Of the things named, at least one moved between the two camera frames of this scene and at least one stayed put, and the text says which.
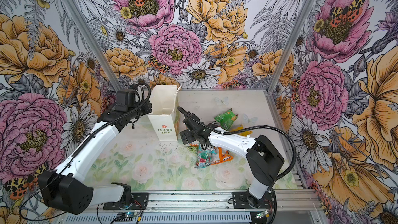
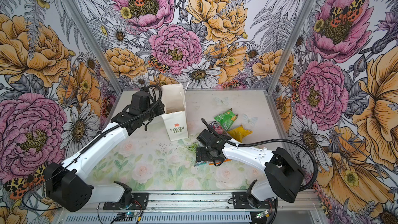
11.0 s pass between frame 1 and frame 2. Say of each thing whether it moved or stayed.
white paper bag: moved
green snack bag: stayed
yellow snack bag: stayed
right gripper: moved
